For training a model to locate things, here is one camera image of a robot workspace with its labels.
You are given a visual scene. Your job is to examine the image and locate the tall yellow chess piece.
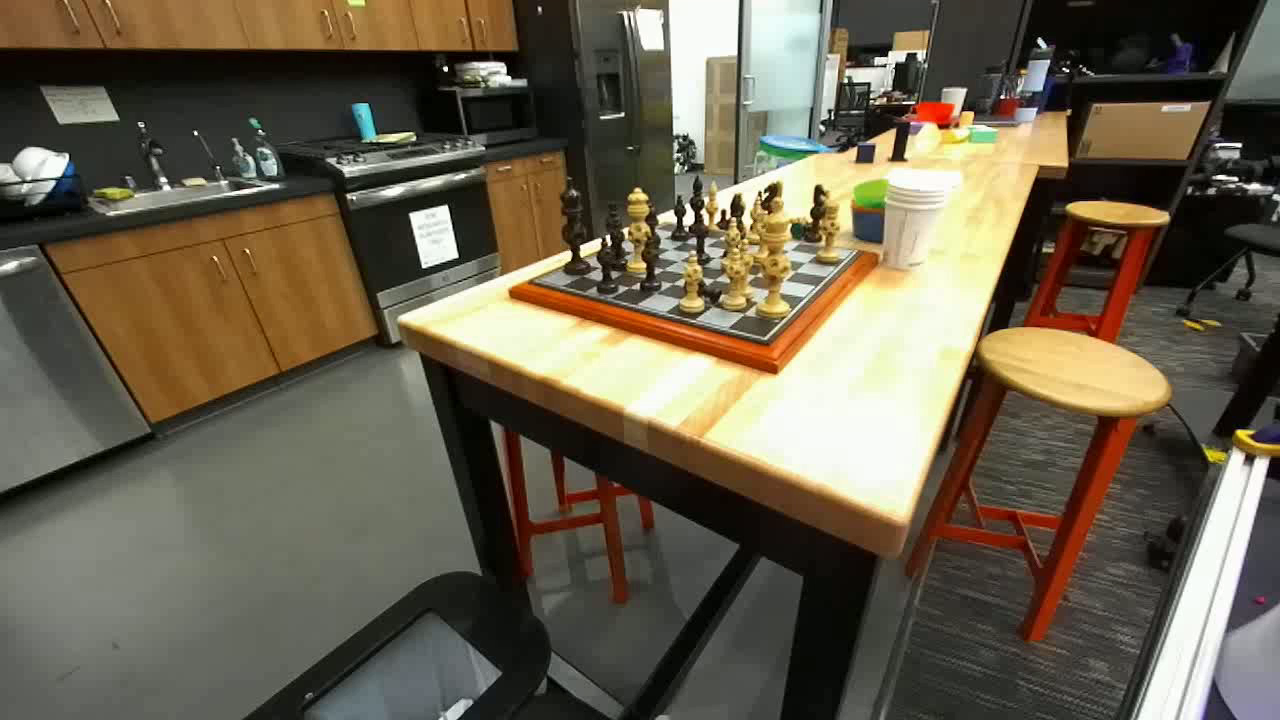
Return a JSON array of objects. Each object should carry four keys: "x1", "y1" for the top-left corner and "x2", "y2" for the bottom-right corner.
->
[{"x1": 623, "y1": 185, "x2": 658, "y2": 289}]

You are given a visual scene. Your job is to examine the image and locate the orange framed chess board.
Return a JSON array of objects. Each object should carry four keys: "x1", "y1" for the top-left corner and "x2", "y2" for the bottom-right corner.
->
[{"x1": 508, "y1": 218, "x2": 882, "y2": 376}]

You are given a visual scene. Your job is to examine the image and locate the large yellow chess piece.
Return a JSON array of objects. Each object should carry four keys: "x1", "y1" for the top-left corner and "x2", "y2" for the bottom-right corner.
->
[{"x1": 755, "y1": 213, "x2": 801, "y2": 328}]

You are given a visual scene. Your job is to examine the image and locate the orange stool wooden seat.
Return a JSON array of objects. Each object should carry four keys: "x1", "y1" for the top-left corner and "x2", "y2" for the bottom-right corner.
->
[
  {"x1": 907, "y1": 325, "x2": 1175, "y2": 648},
  {"x1": 494, "y1": 425, "x2": 658, "y2": 613},
  {"x1": 1020, "y1": 196, "x2": 1175, "y2": 345}
]

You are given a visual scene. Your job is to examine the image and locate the narrow wooden lower cabinet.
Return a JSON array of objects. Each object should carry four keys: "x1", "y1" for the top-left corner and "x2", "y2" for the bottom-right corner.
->
[{"x1": 479, "y1": 148, "x2": 574, "y2": 275}]

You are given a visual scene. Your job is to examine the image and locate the cardboard boxes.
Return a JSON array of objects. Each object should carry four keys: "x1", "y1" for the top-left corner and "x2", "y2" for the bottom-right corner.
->
[{"x1": 698, "y1": 52, "x2": 742, "y2": 185}]

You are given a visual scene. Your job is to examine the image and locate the white paper on oven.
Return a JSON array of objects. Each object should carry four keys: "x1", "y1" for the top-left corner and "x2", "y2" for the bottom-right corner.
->
[{"x1": 409, "y1": 199, "x2": 462, "y2": 275}]

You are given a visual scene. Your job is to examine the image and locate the stainless steel fridge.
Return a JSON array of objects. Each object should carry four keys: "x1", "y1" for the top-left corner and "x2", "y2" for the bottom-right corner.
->
[{"x1": 517, "y1": 0, "x2": 678, "y2": 238}]

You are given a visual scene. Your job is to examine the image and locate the teal bin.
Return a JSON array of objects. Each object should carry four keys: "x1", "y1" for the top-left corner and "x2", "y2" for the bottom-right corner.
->
[{"x1": 755, "y1": 131, "x2": 833, "y2": 172}]

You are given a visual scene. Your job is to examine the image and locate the stainless steel oven range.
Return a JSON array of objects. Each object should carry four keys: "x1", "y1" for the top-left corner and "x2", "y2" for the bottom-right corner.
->
[{"x1": 285, "y1": 131, "x2": 508, "y2": 348}]

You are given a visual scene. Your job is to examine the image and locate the black rimmed bin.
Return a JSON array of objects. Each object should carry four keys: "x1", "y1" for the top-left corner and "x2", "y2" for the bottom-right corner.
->
[{"x1": 245, "y1": 569, "x2": 557, "y2": 720}]

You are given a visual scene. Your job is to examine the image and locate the black microwave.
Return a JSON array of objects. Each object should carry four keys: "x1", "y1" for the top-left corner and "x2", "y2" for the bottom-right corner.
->
[{"x1": 427, "y1": 82, "x2": 540, "y2": 146}]

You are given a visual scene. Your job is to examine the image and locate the white foam cup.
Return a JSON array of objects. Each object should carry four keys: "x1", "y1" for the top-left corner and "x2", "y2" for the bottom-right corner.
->
[{"x1": 878, "y1": 164, "x2": 962, "y2": 275}]

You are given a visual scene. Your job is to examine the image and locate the white bowls on microwave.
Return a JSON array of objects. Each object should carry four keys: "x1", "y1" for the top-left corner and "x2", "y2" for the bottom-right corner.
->
[{"x1": 451, "y1": 55, "x2": 517, "y2": 92}]

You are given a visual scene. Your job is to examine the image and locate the white paper on fridge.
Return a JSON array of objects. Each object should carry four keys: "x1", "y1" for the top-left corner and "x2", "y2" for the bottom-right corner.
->
[{"x1": 629, "y1": 0, "x2": 673, "y2": 55}]

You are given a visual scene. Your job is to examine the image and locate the red bowl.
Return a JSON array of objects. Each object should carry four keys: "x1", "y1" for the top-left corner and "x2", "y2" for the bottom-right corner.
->
[{"x1": 913, "y1": 96, "x2": 962, "y2": 131}]

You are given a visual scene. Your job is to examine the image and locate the wide wooden lower cabinet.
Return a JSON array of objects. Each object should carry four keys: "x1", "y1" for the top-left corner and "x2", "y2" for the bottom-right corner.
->
[{"x1": 42, "y1": 191, "x2": 385, "y2": 429}]

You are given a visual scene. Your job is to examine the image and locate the white bottle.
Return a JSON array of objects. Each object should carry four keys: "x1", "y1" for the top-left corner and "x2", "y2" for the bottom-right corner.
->
[{"x1": 1016, "y1": 35, "x2": 1058, "y2": 105}]

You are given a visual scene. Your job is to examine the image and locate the metal kitchen sink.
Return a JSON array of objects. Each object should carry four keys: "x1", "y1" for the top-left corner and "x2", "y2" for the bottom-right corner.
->
[{"x1": 84, "y1": 175, "x2": 286, "y2": 220}]

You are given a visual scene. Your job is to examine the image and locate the metal sink faucet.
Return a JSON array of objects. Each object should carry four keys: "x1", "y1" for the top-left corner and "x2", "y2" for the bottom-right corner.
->
[{"x1": 132, "y1": 115, "x2": 174, "y2": 196}]

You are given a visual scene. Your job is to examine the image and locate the wooden upper cabinets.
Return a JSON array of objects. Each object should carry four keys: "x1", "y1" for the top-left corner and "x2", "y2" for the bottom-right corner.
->
[{"x1": 0, "y1": 0, "x2": 524, "y2": 55}]

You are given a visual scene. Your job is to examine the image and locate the black desk wood panel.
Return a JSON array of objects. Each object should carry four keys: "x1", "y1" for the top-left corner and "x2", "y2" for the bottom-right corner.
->
[{"x1": 1064, "y1": 73, "x2": 1232, "y2": 175}]

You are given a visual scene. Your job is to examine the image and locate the stainless steel dishwasher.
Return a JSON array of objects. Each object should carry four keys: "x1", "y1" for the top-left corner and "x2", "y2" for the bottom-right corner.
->
[{"x1": 0, "y1": 245, "x2": 157, "y2": 501}]

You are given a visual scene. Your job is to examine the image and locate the white panel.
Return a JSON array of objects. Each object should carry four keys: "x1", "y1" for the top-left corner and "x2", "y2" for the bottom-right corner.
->
[{"x1": 1122, "y1": 446, "x2": 1280, "y2": 720}]

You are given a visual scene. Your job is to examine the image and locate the black office chair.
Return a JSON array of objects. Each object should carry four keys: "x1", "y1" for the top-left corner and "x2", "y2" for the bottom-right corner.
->
[{"x1": 1175, "y1": 218, "x2": 1280, "y2": 325}]

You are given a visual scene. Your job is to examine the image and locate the small yellow item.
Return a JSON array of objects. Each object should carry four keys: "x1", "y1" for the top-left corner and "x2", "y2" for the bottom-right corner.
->
[{"x1": 1229, "y1": 425, "x2": 1280, "y2": 465}]

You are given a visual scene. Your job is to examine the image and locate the black kitchen countertop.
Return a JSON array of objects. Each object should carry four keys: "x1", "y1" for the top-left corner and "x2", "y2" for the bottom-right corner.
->
[{"x1": 0, "y1": 131, "x2": 574, "y2": 258}]

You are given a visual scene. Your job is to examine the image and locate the pile of white dishes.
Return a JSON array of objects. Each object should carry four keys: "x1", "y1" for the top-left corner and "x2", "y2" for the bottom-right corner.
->
[{"x1": 0, "y1": 140, "x2": 86, "y2": 218}]

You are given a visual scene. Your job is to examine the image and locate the black metal table frame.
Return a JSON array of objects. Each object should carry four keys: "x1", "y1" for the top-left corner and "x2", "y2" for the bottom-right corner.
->
[{"x1": 420, "y1": 348, "x2": 888, "y2": 720}]

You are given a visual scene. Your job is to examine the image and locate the grey wall plate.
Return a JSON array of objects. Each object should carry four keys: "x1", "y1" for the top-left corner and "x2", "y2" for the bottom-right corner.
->
[{"x1": 35, "y1": 82, "x2": 123, "y2": 131}]

